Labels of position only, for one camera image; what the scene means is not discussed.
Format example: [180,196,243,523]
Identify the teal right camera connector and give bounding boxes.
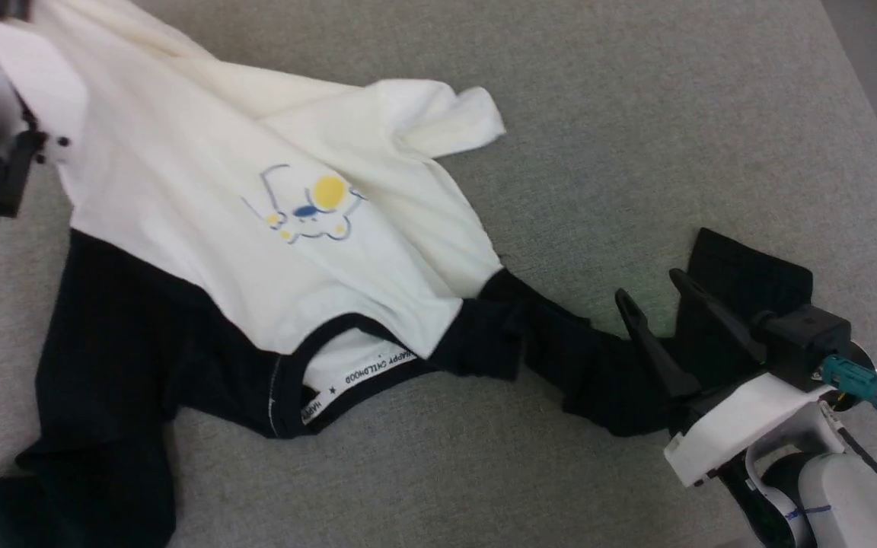
[814,354,877,416]

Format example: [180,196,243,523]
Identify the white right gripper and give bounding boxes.
[614,268,840,489]

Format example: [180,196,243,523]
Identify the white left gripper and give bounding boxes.
[0,11,90,165]

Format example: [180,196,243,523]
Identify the white and navy T-shirt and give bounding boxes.
[0,0,816,548]

